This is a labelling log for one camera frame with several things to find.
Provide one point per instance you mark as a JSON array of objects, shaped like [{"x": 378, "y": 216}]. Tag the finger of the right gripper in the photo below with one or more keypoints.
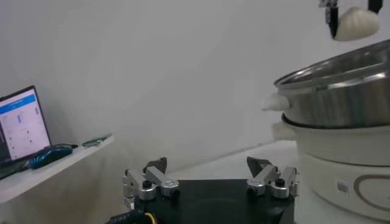
[
  {"x": 332, "y": 18},
  {"x": 374, "y": 5}
]

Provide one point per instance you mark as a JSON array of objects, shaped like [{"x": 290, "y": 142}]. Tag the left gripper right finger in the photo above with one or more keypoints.
[{"x": 265, "y": 176}]

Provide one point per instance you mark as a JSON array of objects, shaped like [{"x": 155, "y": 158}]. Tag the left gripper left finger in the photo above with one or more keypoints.
[{"x": 160, "y": 179}]

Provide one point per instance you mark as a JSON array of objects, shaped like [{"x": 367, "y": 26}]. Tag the white steamed baozi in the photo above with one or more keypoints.
[{"x": 358, "y": 25}]

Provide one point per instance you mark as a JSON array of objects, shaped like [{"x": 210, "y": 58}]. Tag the stainless steel steamer basket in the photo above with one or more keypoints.
[{"x": 341, "y": 103}]

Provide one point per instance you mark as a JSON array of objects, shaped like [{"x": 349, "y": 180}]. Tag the white electric pot base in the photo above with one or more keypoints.
[{"x": 335, "y": 170}]

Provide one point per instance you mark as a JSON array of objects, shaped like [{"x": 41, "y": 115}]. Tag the white side desk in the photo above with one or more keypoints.
[{"x": 55, "y": 170}]

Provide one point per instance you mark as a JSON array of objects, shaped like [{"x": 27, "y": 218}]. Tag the blue computer mouse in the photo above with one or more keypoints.
[{"x": 50, "y": 155}]

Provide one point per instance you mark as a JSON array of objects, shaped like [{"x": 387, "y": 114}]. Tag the black laptop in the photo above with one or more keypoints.
[{"x": 21, "y": 124}]

